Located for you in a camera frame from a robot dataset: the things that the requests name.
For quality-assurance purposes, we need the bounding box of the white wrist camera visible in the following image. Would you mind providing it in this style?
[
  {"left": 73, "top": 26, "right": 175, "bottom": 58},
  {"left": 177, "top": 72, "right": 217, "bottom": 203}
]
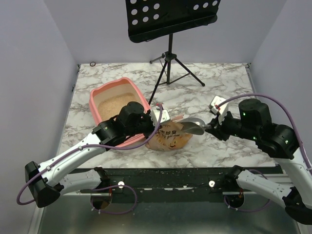
[
  {"left": 209, "top": 96, "right": 228, "bottom": 125},
  {"left": 150, "top": 103, "right": 171, "bottom": 126}
]

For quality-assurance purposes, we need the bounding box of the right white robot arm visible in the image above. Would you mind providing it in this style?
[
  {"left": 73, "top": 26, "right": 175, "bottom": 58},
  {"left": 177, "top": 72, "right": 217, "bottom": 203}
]
[{"left": 205, "top": 96, "right": 312, "bottom": 225}]

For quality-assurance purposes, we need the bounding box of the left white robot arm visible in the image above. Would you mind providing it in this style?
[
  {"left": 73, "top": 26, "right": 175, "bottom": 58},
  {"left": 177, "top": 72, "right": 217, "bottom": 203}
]
[{"left": 21, "top": 101, "right": 162, "bottom": 208}]

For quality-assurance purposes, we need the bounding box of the pink litter box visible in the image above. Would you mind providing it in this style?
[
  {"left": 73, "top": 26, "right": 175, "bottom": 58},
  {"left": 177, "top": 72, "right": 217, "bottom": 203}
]
[{"left": 89, "top": 78, "right": 151, "bottom": 147}]

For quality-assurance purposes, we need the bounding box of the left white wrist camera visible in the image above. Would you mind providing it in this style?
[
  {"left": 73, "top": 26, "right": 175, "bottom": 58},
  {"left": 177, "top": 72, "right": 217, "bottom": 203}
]
[{"left": 150, "top": 103, "right": 171, "bottom": 126}]

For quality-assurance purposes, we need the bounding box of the metal litter scoop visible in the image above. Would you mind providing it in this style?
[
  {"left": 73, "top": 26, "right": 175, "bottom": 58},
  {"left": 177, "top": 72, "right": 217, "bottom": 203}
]
[{"left": 179, "top": 117, "right": 211, "bottom": 136}]

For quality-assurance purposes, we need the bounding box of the black music stand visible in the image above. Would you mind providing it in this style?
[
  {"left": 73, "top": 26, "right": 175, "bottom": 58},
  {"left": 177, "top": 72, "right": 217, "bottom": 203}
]
[{"left": 125, "top": 0, "right": 220, "bottom": 103}]

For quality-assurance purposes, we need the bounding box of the orange cat litter bag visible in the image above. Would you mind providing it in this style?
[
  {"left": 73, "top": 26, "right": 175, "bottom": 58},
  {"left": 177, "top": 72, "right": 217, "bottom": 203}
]
[{"left": 145, "top": 115, "right": 193, "bottom": 151}]

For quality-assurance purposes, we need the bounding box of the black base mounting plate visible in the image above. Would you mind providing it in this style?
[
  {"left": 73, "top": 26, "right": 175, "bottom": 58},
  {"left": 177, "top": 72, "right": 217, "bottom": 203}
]
[{"left": 55, "top": 166, "right": 242, "bottom": 204}]

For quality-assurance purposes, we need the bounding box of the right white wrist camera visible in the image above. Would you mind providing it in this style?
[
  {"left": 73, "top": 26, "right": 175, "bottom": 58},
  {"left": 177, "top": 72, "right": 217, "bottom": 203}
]
[{"left": 209, "top": 96, "right": 228, "bottom": 125}]

